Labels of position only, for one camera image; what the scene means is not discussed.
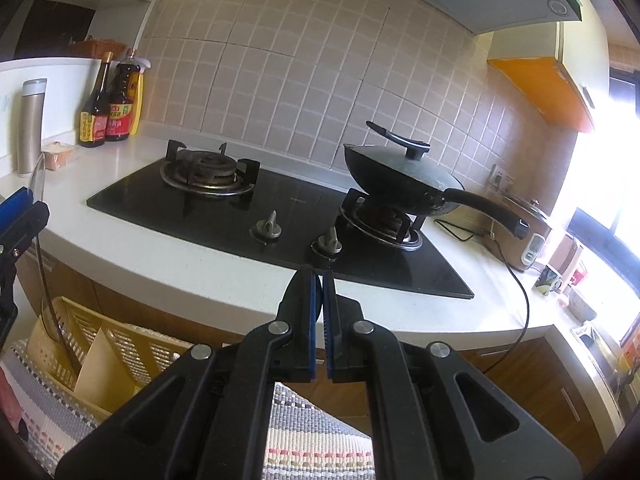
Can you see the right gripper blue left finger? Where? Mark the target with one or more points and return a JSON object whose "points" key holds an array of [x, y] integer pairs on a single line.
{"points": [[206, 416]]}

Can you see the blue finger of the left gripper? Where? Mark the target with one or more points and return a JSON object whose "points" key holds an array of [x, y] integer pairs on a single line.
{"points": [[13, 207], [18, 236]]}

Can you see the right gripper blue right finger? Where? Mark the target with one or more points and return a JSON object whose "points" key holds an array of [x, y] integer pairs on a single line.
{"points": [[433, 414]]}

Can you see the steel thermos bottle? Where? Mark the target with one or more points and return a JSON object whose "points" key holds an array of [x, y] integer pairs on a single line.
{"points": [[30, 125]]}

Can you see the striped woven table mat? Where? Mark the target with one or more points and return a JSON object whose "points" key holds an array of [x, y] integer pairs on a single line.
{"points": [[303, 442]]}

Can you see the yellow plastic utensil basket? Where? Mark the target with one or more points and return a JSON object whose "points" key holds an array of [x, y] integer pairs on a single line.
{"points": [[100, 363]]}

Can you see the yellow bottle behind sauces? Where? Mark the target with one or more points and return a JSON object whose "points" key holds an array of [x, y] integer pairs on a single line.
{"points": [[137, 88]]}

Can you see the dark patterned mug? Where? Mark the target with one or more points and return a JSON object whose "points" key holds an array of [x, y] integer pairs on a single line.
{"points": [[549, 280]]}

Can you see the beige rice cooker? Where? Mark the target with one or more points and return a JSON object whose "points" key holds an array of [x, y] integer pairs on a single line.
{"points": [[520, 254]]}

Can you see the pink kettle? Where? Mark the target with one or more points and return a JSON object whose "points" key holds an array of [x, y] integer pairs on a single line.
{"points": [[566, 257]]}

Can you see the black gas stove top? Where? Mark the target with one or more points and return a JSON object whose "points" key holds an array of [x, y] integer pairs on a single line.
{"points": [[238, 207]]}

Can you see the black wok with lid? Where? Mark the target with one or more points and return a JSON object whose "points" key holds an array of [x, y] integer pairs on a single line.
{"points": [[403, 178]]}

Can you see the orange wall cabinet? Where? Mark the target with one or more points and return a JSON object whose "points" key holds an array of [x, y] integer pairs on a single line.
{"points": [[556, 67]]}

